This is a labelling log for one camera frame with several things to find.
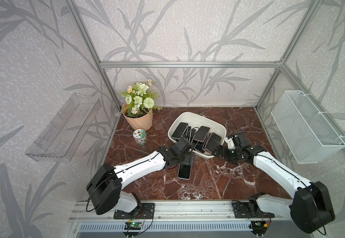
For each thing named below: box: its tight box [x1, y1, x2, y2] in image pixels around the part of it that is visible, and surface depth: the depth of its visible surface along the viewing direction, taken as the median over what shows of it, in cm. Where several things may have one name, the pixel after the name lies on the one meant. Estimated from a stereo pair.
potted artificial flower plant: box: [118, 79, 163, 132], surface depth 88 cm
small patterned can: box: [132, 128, 148, 147], surface depth 97 cm
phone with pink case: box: [193, 125, 211, 143], surface depth 106 cm
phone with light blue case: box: [177, 163, 193, 180], surface depth 86 cm
